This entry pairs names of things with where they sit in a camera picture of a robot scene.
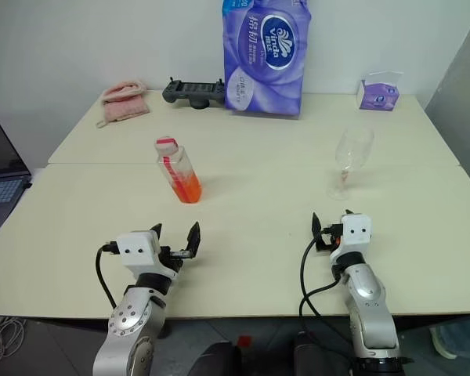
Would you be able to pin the small purple tissue box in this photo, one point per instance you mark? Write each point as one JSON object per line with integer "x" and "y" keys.
{"x": 378, "y": 98}

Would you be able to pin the grey partition panel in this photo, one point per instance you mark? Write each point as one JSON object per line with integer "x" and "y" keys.
{"x": 462, "y": 78}

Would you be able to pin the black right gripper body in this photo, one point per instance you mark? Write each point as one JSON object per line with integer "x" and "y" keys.
{"x": 331, "y": 239}

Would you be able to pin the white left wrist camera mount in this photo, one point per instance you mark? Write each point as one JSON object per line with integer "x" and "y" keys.
{"x": 137, "y": 250}

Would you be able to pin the bottle with orange liquid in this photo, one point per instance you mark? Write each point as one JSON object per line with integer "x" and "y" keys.
{"x": 186, "y": 188}

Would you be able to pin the clear wine glass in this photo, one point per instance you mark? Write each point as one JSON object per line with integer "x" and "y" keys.
{"x": 352, "y": 150}

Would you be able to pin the dark laptop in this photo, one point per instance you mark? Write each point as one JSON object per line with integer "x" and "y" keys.
{"x": 0, "y": 156}

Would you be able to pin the small red object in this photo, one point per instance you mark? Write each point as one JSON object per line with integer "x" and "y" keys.
{"x": 244, "y": 340}

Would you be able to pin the grey handheld controller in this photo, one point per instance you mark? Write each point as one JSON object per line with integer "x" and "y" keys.
{"x": 192, "y": 92}

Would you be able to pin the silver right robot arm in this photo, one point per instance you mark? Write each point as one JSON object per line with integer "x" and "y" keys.
{"x": 370, "y": 313}

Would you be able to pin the purple Vinda tissue pack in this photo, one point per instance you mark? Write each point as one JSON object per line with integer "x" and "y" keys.
{"x": 264, "y": 70}

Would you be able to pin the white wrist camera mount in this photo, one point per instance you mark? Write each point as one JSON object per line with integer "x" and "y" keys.
{"x": 137, "y": 250}
{"x": 356, "y": 233}

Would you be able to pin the dark rounded shape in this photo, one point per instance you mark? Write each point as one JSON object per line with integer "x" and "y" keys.
{"x": 321, "y": 356}
{"x": 215, "y": 360}

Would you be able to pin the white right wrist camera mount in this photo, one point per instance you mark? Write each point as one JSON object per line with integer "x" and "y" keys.
{"x": 356, "y": 233}

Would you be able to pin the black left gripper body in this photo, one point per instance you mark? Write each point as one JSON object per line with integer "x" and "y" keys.
{"x": 168, "y": 258}

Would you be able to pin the pink towel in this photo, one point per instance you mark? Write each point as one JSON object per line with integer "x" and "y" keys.
{"x": 125, "y": 103}

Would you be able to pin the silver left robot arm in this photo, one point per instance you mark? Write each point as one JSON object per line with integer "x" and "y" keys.
{"x": 129, "y": 313}

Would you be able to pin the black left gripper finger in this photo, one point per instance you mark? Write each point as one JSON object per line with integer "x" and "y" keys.
{"x": 194, "y": 241}
{"x": 157, "y": 230}

